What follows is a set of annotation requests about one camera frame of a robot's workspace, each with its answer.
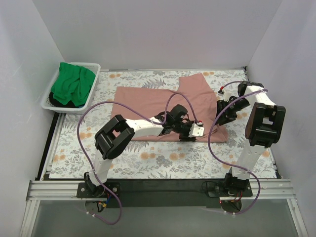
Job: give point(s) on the floral table mat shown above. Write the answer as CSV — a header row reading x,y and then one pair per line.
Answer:
x,y
73,147

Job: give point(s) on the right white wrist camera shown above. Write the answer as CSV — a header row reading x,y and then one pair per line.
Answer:
x,y
225,95

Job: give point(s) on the white plastic basket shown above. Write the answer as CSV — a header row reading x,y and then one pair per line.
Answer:
x,y
46,104

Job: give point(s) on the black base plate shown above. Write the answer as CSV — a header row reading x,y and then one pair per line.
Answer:
x,y
170,192

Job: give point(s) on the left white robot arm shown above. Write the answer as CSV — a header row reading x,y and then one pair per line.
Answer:
x,y
112,139

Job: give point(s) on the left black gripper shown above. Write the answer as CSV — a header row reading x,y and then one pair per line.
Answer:
x,y
186,133

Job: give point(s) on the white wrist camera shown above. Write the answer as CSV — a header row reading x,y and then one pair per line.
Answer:
x,y
197,129
225,95

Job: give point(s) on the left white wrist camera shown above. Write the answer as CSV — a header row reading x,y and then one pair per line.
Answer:
x,y
197,129

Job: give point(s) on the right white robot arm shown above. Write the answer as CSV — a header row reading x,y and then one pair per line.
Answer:
x,y
263,129

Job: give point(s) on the green t-shirt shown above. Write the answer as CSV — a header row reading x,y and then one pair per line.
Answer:
x,y
73,84

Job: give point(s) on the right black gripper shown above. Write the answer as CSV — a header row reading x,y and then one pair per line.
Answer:
x,y
222,112

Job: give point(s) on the aluminium frame rail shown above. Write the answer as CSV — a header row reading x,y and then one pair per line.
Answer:
x,y
77,190

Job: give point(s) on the black garment in basket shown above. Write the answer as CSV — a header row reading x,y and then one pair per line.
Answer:
x,y
56,103

